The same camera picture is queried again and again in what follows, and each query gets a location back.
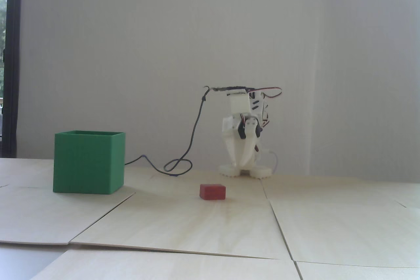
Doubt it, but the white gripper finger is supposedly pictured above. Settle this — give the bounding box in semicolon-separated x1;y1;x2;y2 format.
240;118;261;167
224;132;245;168

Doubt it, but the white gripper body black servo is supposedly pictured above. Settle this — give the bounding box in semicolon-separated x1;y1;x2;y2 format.
222;113;264;139

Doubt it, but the red block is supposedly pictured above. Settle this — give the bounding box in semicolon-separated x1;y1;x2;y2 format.
199;184;227;201

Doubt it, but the green box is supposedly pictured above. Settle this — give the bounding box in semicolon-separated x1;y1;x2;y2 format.
53;131;126;194

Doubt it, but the light plywood sheet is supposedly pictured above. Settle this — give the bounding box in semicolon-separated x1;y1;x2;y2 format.
262;175;420;268
70;168;293;260
0;159;136;245
295;260;420;280
33;249;304;280

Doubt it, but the white paper backdrop sheet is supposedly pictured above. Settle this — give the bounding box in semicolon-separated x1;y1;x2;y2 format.
20;0;321;175

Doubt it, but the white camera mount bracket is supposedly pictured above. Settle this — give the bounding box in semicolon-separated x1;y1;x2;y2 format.
228;92;251;115

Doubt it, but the white base cable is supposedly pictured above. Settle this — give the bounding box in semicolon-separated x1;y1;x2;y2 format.
266;150;279;175

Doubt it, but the black wrist camera board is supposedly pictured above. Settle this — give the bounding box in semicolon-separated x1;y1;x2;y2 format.
210;86;249;94

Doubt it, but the black camera cable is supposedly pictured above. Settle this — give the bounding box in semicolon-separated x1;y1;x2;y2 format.
125;86;214;178

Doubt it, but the black window frame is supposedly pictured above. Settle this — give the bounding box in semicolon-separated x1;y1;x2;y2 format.
7;0;22;158

